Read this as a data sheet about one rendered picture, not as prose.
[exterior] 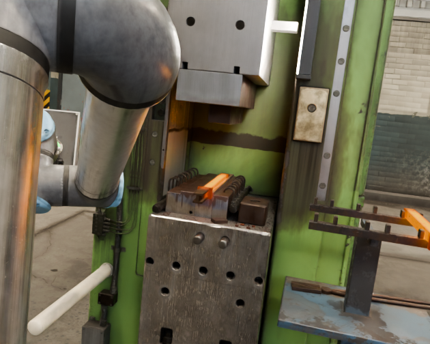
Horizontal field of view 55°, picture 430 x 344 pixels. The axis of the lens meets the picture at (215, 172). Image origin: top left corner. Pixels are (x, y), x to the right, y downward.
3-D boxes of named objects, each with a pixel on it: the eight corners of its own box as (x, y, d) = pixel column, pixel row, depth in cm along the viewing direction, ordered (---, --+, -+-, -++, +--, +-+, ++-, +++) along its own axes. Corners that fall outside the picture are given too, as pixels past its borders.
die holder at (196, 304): (252, 372, 129) (271, 233, 122) (136, 347, 136) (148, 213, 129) (265, 296, 183) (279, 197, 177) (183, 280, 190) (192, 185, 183)
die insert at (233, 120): (229, 124, 136) (231, 106, 135) (207, 122, 138) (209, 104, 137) (241, 123, 166) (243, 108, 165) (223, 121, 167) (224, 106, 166)
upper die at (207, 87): (239, 106, 125) (242, 74, 124) (175, 99, 129) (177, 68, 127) (253, 109, 166) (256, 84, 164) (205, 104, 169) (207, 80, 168)
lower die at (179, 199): (226, 220, 130) (228, 194, 129) (164, 211, 134) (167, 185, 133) (243, 196, 171) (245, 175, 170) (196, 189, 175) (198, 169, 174)
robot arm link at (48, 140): (2, 143, 84) (7, 99, 87) (13, 165, 95) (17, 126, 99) (52, 145, 87) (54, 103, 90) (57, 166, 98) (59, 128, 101)
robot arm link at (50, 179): (61, 205, 84) (65, 149, 89) (-2, 203, 81) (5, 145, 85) (61, 216, 93) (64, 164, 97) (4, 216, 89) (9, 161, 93)
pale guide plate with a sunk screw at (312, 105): (321, 142, 133) (329, 89, 131) (293, 139, 135) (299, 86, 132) (321, 142, 136) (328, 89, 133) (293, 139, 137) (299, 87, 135)
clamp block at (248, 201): (264, 226, 128) (267, 206, 127) (237, 222, 130) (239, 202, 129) (267, 218, 140) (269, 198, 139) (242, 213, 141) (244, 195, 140)
